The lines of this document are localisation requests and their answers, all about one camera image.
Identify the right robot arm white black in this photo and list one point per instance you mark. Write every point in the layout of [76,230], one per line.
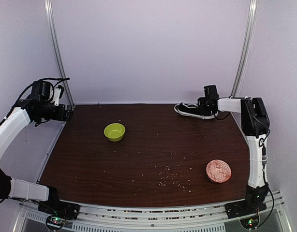
[255,127]

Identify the black white canvas sneaker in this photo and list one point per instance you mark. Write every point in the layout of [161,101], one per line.
[192,110]

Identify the aluminium front rail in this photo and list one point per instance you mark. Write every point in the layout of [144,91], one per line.
[197,218]

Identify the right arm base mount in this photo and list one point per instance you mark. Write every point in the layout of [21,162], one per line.
[245,210]

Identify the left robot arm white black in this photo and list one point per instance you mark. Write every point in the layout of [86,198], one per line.
[25,112]

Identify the red white patterned bowl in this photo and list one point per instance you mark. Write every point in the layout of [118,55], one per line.
[218,171]

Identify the green plastic bowl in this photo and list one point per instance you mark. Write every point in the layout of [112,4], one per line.
[114,132]

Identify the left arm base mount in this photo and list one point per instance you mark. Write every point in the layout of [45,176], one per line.
[59,214]

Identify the aluminium frame post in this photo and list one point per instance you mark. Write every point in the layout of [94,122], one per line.
[247,42]
[55,43]

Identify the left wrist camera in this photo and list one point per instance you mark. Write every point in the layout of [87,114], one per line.
[46,92]

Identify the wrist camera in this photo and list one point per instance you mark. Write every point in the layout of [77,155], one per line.
[46,92]
[211,92]

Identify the left aluminium frame post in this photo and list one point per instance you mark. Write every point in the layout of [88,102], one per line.
[55,43]

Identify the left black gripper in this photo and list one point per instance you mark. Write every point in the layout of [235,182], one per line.
[60,116]

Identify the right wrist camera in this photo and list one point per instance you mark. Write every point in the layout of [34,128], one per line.
[211,92]

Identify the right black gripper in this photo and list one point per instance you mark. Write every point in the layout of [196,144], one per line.
[200,101]

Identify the right aluminium frame post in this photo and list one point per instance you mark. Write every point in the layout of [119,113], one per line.
[247,42]

